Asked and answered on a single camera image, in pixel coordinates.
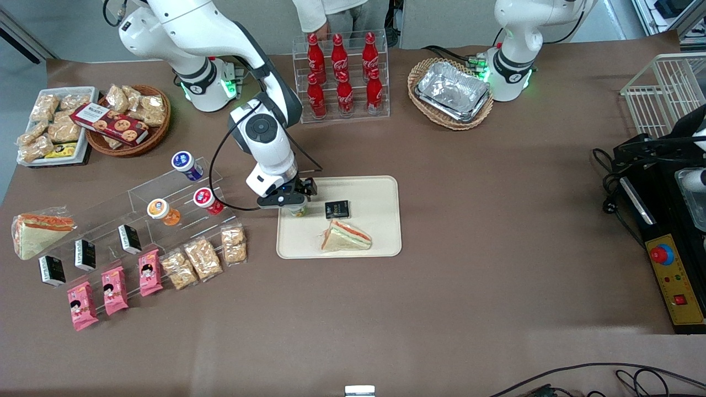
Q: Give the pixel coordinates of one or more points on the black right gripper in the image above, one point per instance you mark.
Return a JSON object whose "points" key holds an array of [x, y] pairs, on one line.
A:
{"points": [[305, 187]]}

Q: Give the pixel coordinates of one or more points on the green lid gum jar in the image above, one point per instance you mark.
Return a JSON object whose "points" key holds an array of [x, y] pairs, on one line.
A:
{"points": [[298, 211]]}

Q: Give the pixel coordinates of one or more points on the white sleeved forearm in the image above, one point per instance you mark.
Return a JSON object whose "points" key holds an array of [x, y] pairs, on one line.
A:
{"points": [[309, 14]]}

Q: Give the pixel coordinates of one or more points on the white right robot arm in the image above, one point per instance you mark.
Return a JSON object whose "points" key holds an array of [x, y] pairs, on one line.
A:
{"points": [[187, 22]]}

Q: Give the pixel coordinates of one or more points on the cream plastic tray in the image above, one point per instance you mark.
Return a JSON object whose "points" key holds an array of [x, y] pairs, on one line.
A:
{"points": [[375, 220]]}

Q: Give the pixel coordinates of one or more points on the red lid gum jar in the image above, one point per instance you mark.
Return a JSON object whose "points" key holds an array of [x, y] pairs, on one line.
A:
{"points": [[207, 199]]}

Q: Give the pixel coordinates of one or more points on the blue lid gum jar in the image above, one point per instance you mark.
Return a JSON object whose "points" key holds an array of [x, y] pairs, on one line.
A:
{"points": [[185, 162]]}

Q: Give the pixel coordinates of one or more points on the orange lid gum jar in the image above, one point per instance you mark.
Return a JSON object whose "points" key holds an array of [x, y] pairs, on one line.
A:
{"points": [[161, 209]]}

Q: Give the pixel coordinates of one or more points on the aluminium foil tray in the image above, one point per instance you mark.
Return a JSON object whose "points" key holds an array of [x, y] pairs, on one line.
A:
{"points": [[449, 88], [474, 117]]}

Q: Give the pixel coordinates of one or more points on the bare person hand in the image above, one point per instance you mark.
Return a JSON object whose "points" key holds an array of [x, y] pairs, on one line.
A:
{"points": [[323, 28]]}

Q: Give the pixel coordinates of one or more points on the black snack packet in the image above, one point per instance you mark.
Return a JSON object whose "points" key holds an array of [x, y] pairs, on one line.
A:
{"points": [[129, 239], [337, 209], [85, 254], [52, 271]]}

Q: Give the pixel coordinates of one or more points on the wrapped triangle sandwich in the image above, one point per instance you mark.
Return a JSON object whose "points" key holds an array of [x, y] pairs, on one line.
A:
{"points": [[346, 238], [39, 237]]}

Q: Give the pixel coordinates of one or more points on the clear wrapped rice crispy bar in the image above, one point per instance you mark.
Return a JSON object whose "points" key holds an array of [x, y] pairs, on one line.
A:
{"points": [[234, 244], [179, 270], [203, 258]]}

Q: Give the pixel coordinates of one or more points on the clear acrylic bottle rack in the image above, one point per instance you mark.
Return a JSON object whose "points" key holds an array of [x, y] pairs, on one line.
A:
{"points": [[356, 118]]}

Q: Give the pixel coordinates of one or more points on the red cola bottle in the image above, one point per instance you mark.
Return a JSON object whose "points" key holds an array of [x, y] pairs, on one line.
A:
{"points": [[316, 98], [374, 94], [345, 96], [315, 55], [370, 54], [339, 55]]}

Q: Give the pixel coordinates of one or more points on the clear acrylic stepped stand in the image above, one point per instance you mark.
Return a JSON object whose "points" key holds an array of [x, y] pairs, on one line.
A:
{"points": [[165, 182], [105, 220]]}

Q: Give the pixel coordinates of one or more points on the brown wicker basket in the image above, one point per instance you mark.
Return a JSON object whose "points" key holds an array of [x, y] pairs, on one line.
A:
{"points": [[157, 135]]}

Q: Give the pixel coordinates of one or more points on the pink cartoon snack pack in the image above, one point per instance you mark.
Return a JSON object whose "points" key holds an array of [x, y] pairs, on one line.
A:
{"points": [[150, 275], [115, 291], [83, 307]]}

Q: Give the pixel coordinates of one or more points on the light wicker basket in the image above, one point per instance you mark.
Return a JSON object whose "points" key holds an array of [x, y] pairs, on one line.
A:
{"points": [[449, 124]]}

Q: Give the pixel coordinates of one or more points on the bagged rice cracker pack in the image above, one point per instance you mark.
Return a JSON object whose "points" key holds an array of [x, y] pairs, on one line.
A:
{"points": [[151, 110], [113, 142], [32, 133], [74, 102], [117, 98], [65, 131], [132, 96], [44, 107], [36, 149]]}

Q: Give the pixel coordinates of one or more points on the person in grey trousers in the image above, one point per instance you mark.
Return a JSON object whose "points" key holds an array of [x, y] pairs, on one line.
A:
{"points": [[353, 22]]}

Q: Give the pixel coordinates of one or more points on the small white device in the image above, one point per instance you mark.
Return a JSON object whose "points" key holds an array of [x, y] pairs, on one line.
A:
{"points": [[359, 391]]}

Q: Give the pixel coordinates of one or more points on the red cookie box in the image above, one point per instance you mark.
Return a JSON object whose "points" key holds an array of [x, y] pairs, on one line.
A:
{"points": [[110, 124]]}

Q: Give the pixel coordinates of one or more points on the white rectangular bin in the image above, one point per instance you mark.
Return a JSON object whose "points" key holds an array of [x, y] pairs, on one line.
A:
{"points": [[88, 118]]}

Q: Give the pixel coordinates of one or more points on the black base board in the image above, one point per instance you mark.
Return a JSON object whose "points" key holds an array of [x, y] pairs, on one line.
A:
{"points": [[60, 164]]}

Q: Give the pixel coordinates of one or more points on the yellow snack packet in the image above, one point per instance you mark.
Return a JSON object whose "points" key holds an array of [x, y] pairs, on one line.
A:
{"points": [[60, 150]]}

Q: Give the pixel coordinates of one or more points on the black machine yellow panel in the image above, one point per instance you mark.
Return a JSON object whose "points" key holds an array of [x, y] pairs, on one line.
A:
{"points": [[656, 220]]}

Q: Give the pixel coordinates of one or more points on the clear plastic container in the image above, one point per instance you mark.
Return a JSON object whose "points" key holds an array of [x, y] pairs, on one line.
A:
{"points": [[694, 201]]}

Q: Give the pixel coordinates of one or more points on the metal shelf unit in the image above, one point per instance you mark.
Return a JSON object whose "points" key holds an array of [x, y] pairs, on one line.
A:
{"points": [[670, 16]]}

